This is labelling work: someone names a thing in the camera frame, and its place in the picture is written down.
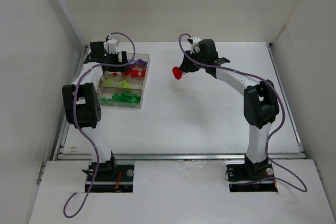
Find large red lego block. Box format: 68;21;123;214
172;67;183;80

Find purple square lego brick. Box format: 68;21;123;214
136;59;148;68

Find red arch lego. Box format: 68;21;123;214
122;69;141;77

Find lime lego pile block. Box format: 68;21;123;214
104;79;113;88

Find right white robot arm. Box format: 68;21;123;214
173;37;279;176

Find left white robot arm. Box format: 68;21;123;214
62;38;129;178

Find lime lego in tray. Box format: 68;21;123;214
118;80;132;89

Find clear compartment organizer tray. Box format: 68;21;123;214
97;52;150;109

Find dark green flat lego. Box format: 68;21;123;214
112;92;137;103

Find green square lego in tray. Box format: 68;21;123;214
129;97;141;104

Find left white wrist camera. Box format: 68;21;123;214
103;38;120;55

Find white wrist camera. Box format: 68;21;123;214
103;38;120;55
187;36;201;54

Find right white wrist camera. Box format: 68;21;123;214
187;36;201;54

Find aluminium rail front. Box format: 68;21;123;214
55;152;306;161

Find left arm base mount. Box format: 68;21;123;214
91;163;134;193

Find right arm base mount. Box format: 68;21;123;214
225;163;278;193

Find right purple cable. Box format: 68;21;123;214
178;33;308;193

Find purple cable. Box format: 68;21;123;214
63;31;136;219
178;33;308;193

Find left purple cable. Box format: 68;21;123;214
63;31;136;219

